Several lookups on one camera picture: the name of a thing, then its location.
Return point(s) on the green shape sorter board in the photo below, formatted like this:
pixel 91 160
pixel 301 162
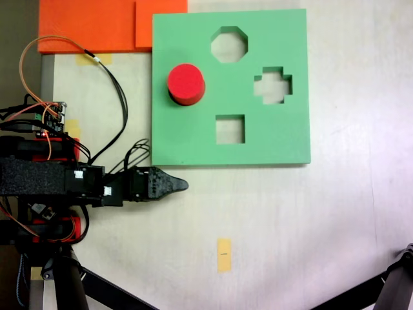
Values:
pixel 193 135

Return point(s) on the smooth black gripper finger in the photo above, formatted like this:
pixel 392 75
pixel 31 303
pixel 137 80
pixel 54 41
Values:
pixel 180 184

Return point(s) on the yellow tape marker with line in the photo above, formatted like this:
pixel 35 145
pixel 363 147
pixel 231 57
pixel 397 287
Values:
pixel 224 261

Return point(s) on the black tripod leg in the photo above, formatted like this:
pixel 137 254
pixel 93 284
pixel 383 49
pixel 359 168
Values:
pixel 69 287
pixel 398 284

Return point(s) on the yellow tape piece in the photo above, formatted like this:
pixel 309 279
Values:
pixel 73 127
pixel 103 59

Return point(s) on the speckled black gripper finger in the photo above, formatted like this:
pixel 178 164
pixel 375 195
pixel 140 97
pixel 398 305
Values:
pixel 159 183

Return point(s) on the small circuit board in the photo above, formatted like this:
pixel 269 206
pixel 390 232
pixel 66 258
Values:
pixel 53 117

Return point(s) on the red cylinder block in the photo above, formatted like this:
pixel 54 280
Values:
pixel 185 82

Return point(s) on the red printed base mount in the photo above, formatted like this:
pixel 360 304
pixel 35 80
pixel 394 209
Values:
pixel 75 143

